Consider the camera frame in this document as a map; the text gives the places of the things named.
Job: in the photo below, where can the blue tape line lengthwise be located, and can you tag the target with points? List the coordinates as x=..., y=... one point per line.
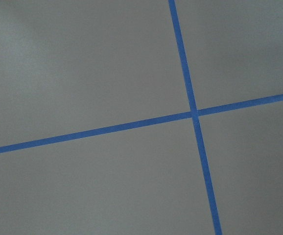
x=195, y=118

